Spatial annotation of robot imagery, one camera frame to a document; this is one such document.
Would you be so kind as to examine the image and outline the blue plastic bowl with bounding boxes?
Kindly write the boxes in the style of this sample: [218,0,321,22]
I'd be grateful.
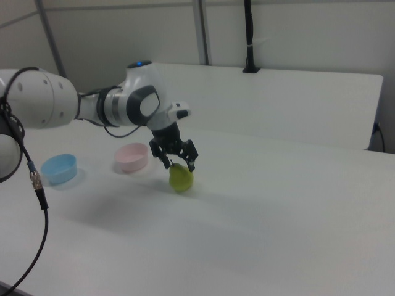
[40,154,77,185]

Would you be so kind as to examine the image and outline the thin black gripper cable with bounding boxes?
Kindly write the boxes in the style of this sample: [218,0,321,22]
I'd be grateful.
[77,86,149,138]

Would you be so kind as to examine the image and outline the black clamped pole stand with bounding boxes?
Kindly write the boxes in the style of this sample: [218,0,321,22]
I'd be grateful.
[241,0,262,75]

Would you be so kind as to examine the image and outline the black wall cable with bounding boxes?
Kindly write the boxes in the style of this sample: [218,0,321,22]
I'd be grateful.
[373,122,386,152]

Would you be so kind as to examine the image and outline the grey partition post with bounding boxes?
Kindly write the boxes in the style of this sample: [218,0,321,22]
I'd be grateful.
[33,0,67,78]
[191,0,214,66]

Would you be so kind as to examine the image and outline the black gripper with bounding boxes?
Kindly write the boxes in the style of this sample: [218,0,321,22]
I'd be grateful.
[149,122,199,173]

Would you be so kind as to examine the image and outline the green pear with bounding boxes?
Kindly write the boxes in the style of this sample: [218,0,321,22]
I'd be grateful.
[168,159,194,193]

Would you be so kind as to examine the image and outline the black cable with metal connector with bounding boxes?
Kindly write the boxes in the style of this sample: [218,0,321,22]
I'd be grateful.
[0,67,51,296]

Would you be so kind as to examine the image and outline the pink plastic bowl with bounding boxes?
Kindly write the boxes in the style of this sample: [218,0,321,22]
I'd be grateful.
[114,142,149,174]

